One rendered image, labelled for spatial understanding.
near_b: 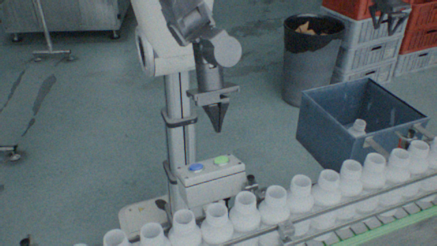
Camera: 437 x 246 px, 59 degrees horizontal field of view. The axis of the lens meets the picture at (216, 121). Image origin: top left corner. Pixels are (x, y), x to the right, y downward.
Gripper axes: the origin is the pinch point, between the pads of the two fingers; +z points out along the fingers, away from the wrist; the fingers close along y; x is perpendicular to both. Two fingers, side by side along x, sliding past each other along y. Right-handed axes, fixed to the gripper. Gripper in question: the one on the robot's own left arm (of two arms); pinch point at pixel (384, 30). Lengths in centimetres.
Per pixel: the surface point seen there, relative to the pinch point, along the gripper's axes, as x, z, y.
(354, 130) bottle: 6.0, 35.2, -3.1
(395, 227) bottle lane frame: 34, 23, -49
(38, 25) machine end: 119, 99, 343
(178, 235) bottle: 82, 8, -44
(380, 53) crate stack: -141, 91, 132
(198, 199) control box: 74, 14, -32
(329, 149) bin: 16.7, 39.7, -4.5
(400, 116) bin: -13.8, 34.0, -4.2
